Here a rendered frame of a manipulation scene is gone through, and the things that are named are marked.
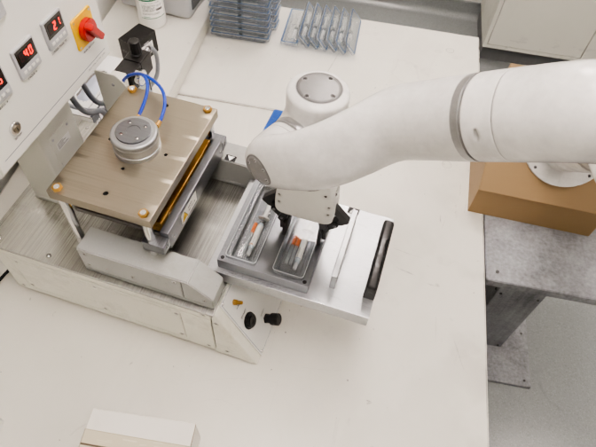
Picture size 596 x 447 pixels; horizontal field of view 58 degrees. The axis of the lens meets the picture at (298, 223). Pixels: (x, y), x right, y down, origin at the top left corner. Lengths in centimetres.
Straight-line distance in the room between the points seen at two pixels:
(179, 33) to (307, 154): 116
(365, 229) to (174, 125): 40
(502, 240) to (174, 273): 80
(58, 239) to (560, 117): 88
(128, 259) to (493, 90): 65
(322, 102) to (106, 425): 65
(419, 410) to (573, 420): 106
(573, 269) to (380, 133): 87
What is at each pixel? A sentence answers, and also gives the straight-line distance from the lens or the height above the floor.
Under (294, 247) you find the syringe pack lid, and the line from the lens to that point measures 94.
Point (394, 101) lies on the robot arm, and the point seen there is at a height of 140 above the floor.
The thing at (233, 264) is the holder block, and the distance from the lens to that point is 93.
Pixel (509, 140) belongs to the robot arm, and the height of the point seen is 145.
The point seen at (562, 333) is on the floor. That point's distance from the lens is 224.
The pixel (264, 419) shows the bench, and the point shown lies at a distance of 108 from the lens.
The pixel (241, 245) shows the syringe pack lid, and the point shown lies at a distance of 94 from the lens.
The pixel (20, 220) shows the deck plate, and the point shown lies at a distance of 116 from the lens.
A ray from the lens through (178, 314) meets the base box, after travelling 102.
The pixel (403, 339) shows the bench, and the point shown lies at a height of 75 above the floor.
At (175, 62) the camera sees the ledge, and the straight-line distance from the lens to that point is 164.
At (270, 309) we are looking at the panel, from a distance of 112.
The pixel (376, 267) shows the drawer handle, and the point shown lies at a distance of 93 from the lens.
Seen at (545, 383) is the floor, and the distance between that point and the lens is 213.
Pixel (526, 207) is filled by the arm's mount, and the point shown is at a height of 81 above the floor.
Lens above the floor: 179
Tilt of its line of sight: 54 degrees down
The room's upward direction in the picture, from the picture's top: 5 degrees clockwise
